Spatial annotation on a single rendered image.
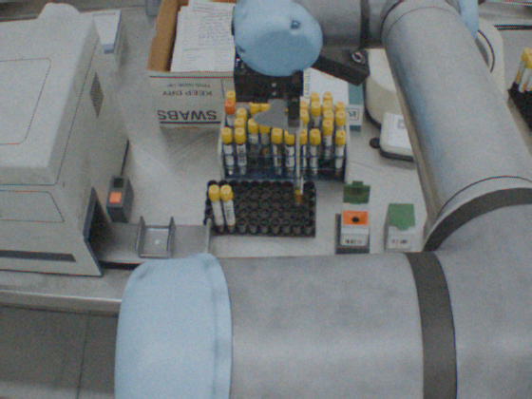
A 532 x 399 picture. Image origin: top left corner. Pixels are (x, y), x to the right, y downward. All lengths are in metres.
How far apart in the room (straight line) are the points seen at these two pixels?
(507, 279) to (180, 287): 0.14
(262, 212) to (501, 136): 0.71
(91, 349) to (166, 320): 1.74
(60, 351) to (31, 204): 1.15
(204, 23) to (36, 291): 0.58
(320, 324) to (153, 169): 0.92
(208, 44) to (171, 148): 0.21
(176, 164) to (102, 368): 0.94
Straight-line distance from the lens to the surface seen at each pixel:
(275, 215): 1.07
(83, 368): 2.00
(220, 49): 1.24
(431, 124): 0.43
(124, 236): 1.06
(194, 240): 1.03
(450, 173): 0.39
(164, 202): 1.13
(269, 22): 0.57
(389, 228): 1.02
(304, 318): 0.27
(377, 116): 1.18
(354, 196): 1.01
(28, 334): 2.09
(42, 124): 0.88
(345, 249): 1.03
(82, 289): 1.08
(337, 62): 0.80
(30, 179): 0.87
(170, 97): 1.15
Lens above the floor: 1.80
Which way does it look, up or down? 57 degrees down
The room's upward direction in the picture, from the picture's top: 4 degrees counter-clockwise
